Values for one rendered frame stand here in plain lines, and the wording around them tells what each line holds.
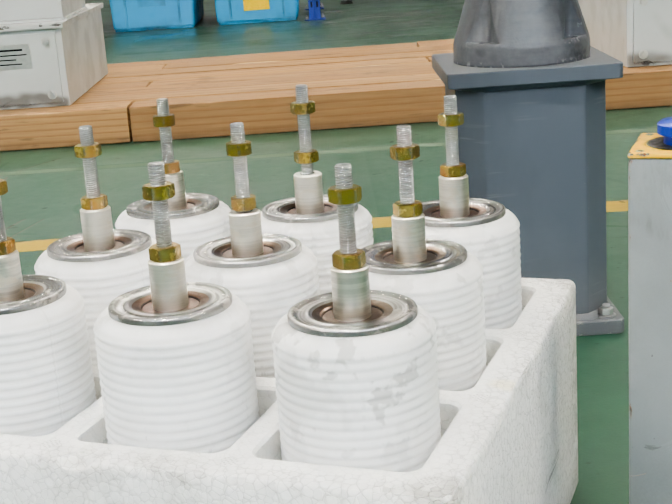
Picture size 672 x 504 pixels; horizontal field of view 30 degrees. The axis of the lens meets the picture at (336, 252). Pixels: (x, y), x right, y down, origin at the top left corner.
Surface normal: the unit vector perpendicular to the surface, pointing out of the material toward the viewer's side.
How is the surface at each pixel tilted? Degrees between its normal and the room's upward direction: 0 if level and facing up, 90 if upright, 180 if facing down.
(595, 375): 0
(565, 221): 90
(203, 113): 90
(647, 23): 90
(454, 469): 0
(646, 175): 90
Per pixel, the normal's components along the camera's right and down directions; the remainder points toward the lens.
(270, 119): 0.02, 0.27
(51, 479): -0.33, 0.28
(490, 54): -0.57, 0.25
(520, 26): -0.18, -0.03
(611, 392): -0.07, -0.96
